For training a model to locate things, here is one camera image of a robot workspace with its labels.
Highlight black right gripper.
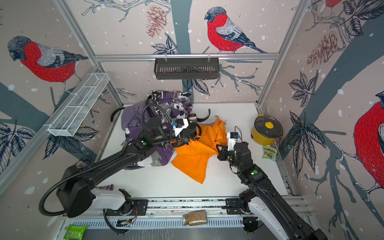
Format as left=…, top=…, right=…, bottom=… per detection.
left=216, top=142, right=244, bottom=171

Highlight lilac purple trousers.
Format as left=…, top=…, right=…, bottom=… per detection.
left=121, top=100, right=155, bottom=143

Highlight purple camouflage trousers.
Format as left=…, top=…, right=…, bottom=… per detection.
left=121, top=91, right=193, bottom=170

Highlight orange trousers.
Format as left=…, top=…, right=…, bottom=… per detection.
left=171, top=117, right=228, bottom=184

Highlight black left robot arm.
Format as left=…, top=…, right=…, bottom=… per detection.
left=39, top=104, right=200, bottom=218

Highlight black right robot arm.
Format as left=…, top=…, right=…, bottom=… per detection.
left=217, top=142, right=327, bottom=240

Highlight yellow cooking pot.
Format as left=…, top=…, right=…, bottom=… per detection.
left=251, top=115, right=283, bottom=146

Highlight green snack packet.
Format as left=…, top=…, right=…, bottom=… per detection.
left=263, top=146, right=278, bottom=162

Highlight glass lid with yellow knob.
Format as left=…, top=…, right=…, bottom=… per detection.
left=254, top=116, right=283, bottom=139

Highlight purple candy packet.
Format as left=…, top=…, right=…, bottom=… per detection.
left=96, top=184, right=114, bottom=191

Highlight jar of brown grains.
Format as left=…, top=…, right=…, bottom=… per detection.
left=182, top=210, right=208, bottom=226

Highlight green wipes packet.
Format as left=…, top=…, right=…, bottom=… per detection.
left=64, top=225, right=88, bottom=240

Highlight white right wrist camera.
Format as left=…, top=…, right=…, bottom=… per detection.
left=227, top=132, right=240, bottom=151

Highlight black hanging wire basket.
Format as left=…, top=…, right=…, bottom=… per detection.
left=154, top=58, right=220, bottom=80

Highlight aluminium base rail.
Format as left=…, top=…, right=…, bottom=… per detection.
left=58, top=197, right=262, bottom=232

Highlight white wire mesh shelf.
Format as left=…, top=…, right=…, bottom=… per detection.
left=48, top=73, right=110, bottom=137

